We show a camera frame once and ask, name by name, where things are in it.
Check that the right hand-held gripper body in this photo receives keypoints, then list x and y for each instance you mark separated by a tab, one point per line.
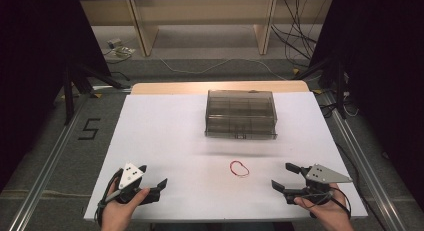
320	182

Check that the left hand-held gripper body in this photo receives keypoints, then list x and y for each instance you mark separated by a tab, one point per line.
130	176

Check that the red rubber band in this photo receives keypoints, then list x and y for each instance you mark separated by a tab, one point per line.
231	167

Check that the clear grey plastic drawer box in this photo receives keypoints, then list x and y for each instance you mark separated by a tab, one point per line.
240	113

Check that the person's right hand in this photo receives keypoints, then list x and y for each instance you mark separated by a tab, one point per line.
328	214

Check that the person's left hand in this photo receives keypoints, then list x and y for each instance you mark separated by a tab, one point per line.
120	212

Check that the yellow tape piece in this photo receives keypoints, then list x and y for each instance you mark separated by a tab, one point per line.
317	91
295	71
96	95

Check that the black metal stand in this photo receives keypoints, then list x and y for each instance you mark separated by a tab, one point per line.
69	97
340	87

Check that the white power strip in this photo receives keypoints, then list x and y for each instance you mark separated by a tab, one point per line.
124	52

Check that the grey power adapter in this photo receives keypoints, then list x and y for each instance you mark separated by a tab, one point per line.
114	43

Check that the black curtain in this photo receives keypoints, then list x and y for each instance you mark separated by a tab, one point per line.
390	74
30	74

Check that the light wooden desk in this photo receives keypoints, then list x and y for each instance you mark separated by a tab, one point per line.
146	27

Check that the aluminium floor rail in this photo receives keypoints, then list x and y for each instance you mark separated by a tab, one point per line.
43	171
370	171

